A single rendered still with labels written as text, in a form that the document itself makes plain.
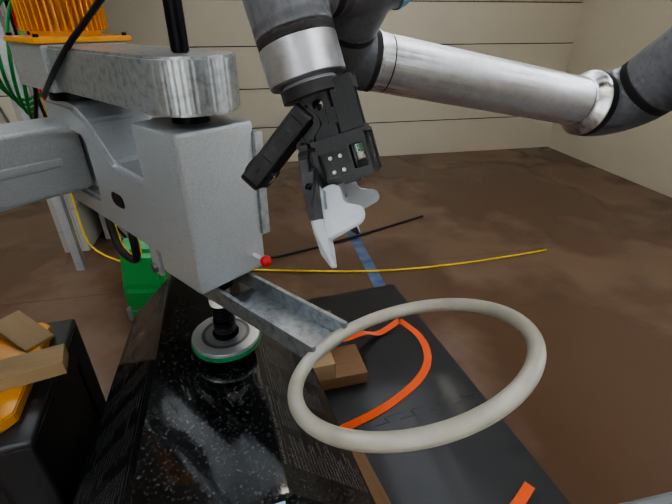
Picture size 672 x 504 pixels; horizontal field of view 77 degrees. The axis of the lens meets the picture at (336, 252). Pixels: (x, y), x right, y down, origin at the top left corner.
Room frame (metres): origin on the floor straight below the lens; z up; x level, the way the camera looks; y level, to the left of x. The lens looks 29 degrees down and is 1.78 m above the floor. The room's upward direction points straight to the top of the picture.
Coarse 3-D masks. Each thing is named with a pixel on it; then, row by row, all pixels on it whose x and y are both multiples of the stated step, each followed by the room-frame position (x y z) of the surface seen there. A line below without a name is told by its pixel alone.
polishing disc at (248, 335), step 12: (204, 324) 1.09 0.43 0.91; (240, 324) 1.09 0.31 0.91; (192, 336) 1.03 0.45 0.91; (204, 336) 1.03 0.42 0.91; (240, 336) 1.03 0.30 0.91; (252, 336) 1.03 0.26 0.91; (204, 348) 0.98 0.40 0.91; (216, 348) 0.98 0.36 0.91; (228, 348) 0.98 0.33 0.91; (240, 348) 0.98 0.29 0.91
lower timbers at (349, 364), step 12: (336, 348) 1.88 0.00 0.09; (348, 348) 1.88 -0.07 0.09; (336, 360) 1.78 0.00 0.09; (348, 360) 1.78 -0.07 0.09; (360, 360) 1.78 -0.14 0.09; (336, 372) 1.69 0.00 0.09; (348, 372) 1.69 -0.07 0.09; (360, 372) 1.69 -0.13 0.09; (324, 384) 1.63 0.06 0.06; (336, 384) 1.65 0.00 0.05; (348, 384) 1.66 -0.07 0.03
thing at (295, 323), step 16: (256, 288) 1.01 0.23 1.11; (272, 288) 0.96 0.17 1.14; (224, 304) 0.92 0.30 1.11; (240, 304) 0.88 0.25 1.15; (256, 304) 0.94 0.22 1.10; (272, 304) 0.93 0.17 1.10; (288, 304) 0.92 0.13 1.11; (304, 304) 0.88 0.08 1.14; (256, 320) 0.83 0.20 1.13; (272, 320) 0.81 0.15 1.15; (288, 320) 0.86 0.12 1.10; (304, 320) 0.86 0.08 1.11; (320, 320) 0.84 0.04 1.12; (336, 320) 0.80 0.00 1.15; (272, 336) 0.79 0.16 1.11; (288, 336) 0.76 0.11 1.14; (304, 336) 0.80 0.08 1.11; (320, 336) 0.80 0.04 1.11; (304, 352) 0.72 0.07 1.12
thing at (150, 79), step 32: (32, 64) 1.38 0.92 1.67; (64, 64) 1.24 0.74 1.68; (96, 64) 1.10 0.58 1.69; (128, 64) 0.99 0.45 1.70; (160, 64) 0.93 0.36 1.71; (192, 64) 0.94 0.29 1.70; (224, 64) 0.99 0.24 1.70; (64, 96) 1.39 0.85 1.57; (96, 96) 1.14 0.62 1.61; (128, 96) 1.01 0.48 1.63; (160, 96) 0.93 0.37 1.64; (192, 96) 0.93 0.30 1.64; (224, 96) 0.98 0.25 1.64
